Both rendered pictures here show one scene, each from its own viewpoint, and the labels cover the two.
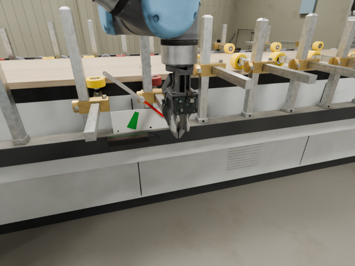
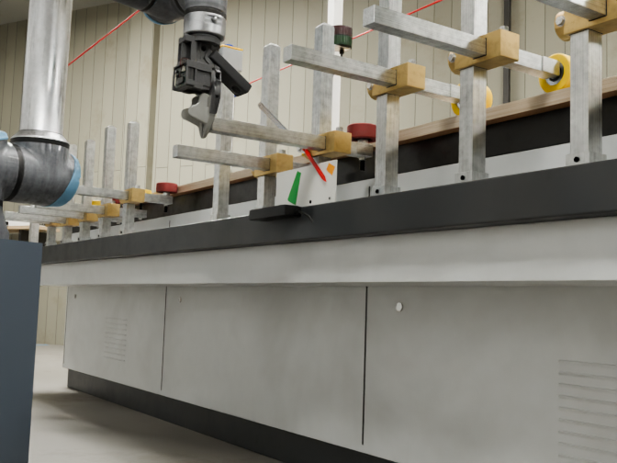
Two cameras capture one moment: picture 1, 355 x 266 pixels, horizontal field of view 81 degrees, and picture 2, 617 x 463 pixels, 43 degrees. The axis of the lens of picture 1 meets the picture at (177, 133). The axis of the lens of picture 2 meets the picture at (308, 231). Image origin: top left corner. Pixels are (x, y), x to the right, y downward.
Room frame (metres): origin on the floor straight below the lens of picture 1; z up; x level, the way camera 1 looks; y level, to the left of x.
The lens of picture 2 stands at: (0.26, -1.63, 0.47)
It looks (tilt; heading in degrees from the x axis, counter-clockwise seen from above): 5 degrees up; 72
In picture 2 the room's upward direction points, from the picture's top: 2 degrees clockwise
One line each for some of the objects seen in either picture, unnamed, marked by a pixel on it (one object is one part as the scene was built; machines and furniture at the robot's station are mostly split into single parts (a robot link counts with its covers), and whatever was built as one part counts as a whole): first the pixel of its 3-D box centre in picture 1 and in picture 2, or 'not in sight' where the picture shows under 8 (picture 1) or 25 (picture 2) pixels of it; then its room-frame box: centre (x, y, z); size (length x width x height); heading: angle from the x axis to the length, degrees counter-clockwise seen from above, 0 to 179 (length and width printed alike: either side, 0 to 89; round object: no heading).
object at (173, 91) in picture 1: (180, 89); (198, 66); (0.53, -0.01, 0.97); 0.09 x 0.08 x 0.12; 15
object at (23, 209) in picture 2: not in sight; (72, 214); (0.33, 1.75, 0.81); 0.43 x 0.03 x 0.04; 16
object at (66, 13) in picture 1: (80, 81); (268, 131); (0.79, 0.37, 0.93); 0.03 x 0.03 x 0.48; 16
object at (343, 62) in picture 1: (342, 62); not in sight; (1.13, -0.86, 0.94); 0.13 x 0.06 x 0.05; 106
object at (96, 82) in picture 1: (97, 89); not in sight; (0.93, 0.36, 0.85); 0.08 x 0.08 x 0.11
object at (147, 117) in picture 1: (143, 120); (304, 186); (0.83, 0.15, 0.75); 0.26 x 0.01 x 0.10; 106
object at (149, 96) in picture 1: (152, 95); (327, 146); (0.87, 0.10, 0.84); 0.13 x 0.06 x 0.05; 106
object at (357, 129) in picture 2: (153, 87); (362, 147); (0.96, 0.11, 0.85); 0.08 x 0.08 x 0.11
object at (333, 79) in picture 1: (336, 70); not in sight; (1.13, -0.84, 0.90); 0.03 x 0.03 x 0.48; 16
